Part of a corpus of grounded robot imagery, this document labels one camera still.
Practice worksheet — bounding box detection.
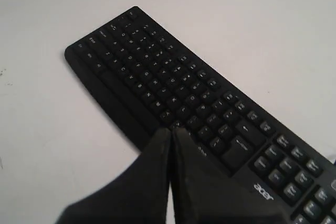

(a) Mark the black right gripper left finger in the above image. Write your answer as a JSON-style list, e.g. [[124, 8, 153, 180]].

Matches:
[[57, 128, 172, 223]]

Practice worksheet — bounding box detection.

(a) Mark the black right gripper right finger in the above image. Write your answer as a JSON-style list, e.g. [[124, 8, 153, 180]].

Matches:
[[170, 128, 289, 223]]

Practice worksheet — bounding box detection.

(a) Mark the black acer keyboard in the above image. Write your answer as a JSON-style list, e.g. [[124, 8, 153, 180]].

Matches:
[[65, 6, 335, 223]]

